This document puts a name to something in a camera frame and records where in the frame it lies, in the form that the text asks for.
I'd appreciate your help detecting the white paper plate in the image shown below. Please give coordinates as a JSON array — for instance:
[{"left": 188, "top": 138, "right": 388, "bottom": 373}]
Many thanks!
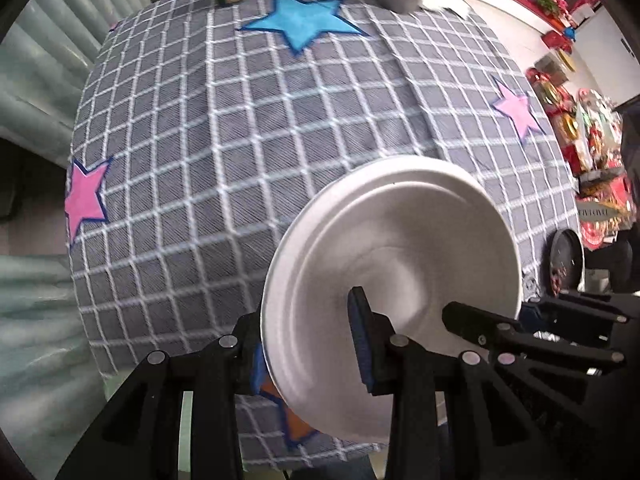
[{"left": 260, "top": 156, "right": 524, "bottom": 445}]

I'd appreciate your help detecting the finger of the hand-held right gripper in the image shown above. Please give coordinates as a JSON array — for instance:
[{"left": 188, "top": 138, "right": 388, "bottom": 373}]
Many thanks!
[
  {"left": 442, "top": 302, "right": 626, "bottom": 406},
  {"left": 520, "top": 290, "right": 628, "bottom": 331}
]

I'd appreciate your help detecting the shiny black round dish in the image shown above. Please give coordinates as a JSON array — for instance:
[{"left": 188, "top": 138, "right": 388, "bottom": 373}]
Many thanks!
[{"left": 547, "top": 230, "right": 585, "bottom": 303}]

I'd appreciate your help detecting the teal curtain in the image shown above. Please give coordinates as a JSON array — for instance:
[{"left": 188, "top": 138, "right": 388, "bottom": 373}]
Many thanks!
[{"left": 0, "top": 0, "right": 151, "bottom": 461}]

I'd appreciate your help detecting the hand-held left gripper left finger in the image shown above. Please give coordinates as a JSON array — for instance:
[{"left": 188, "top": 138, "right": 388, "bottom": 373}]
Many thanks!
[{"left": 55, "top": 312, "right": 273, "bottom": 480}]

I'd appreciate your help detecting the white cabinet with red top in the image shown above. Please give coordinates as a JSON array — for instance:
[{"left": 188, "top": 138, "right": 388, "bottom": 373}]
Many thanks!
[{"left": 440, "top": 0, "right": 617, "bottom": 61}]

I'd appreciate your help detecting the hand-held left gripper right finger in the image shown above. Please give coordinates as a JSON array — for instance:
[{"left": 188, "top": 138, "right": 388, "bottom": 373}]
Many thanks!
[{"left": 347, "top": 286, "right": 551, "bottom": 480}]

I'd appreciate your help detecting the grey checked star tablecloth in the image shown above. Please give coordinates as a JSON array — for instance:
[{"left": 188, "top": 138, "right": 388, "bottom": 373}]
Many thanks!
[{"left": 65, "top": 0, "right": 583, "bottom": 471}]

